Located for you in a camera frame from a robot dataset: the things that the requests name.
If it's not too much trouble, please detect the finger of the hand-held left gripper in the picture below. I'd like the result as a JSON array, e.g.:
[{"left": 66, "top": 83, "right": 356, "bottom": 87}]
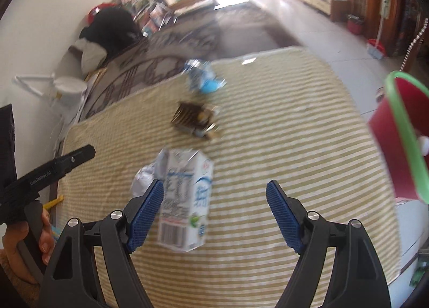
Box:
[{"left": 52, "top": 145, "right": 96, "bottom": 175}]

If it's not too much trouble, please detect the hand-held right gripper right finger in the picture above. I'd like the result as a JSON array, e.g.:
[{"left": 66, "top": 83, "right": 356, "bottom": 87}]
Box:
[{"left": 266, "top": 180, "right": 393, "bottom": 308}]

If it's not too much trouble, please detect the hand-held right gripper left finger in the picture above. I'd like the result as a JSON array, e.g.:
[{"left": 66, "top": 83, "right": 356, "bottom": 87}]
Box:
[{"left": 42, "top": 179, "right": 165, "bottom": 308}]

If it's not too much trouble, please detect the white milk carton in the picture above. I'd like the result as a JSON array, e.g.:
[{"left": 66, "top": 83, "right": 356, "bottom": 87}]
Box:
[{"left": 157, "top": 148, "right": 215, "bottom": 252}]

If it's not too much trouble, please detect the red bin with green rim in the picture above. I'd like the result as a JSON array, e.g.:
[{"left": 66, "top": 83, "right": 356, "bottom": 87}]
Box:
[{"left": 367, "top": 72, "right": 429, "bottom": 205}]

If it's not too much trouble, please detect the person's left forearm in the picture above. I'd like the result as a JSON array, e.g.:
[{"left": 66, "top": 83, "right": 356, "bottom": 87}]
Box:
[{"left": 0, "top": 249, "right": 41, "bottom": 308}]

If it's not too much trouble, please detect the person's left hand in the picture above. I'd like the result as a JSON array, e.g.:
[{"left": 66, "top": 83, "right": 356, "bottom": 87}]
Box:
[{"left": 2, "top": 209, "right": 56, "bottom": 283}]

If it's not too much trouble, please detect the yellow clothes peg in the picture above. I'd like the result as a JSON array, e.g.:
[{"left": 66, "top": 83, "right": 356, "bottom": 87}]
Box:
[{"left": 43, "top": 196, "right": 64, "bottom": 210}]

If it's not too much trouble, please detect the white plastic bucket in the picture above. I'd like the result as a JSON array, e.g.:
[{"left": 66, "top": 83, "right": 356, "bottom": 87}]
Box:
[{"left": 54, "top": 77, "right": 88, "bottom": 108}]

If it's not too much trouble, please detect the green striped mat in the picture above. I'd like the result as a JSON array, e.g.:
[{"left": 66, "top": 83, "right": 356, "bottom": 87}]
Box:
[{"left": 57, "top": 46, "right": 403, "bottom": 308}]

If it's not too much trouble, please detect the gold brown wrapper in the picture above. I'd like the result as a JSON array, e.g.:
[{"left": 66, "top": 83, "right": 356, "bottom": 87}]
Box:
[{"left": 171, "top": 100, "right": 222, "bottom": 139}]

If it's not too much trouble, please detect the black cloth pile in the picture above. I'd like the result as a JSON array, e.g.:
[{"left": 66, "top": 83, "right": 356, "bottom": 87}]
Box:
[{"left": 82, "top": 7, "right": 141, "bottom": 57}]

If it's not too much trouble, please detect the blue crumpled wrapper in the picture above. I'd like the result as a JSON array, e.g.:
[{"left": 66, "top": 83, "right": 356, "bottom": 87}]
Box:
[{"left": 184, "top": 58, "right": 227, "bottom": 94}]

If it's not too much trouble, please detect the red bag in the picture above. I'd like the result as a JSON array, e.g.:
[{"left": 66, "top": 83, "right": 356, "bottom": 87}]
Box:
[{"left": 88, "top": 3, "right": 116, "bottom": 22}]

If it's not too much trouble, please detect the magazine rack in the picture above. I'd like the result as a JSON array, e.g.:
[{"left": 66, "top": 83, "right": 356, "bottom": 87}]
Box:
[{"left": 119, "top": 0, "right": 178, "bottom": 36}]

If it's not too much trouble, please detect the grey patterned blanket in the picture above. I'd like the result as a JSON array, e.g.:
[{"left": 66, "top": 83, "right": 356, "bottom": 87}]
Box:
[{"left": 82, "top": 2, "right": 299, "bottom": 118}]

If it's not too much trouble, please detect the red bucket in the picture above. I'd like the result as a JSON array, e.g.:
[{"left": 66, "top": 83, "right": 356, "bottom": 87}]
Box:
[{"left": 347, "top": 15, "right": 365, "bottom": 36}]

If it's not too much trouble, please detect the white beaded cord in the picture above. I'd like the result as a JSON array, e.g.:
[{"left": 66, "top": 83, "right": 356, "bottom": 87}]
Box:
[{"left": 400, "top": 18, "right": 429, "bottom": 72}]

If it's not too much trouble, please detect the wall calendar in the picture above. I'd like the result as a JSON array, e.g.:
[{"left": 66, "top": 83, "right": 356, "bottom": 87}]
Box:
[{"left": 380, "top": 0, "right": 393, "bottom": 21}]

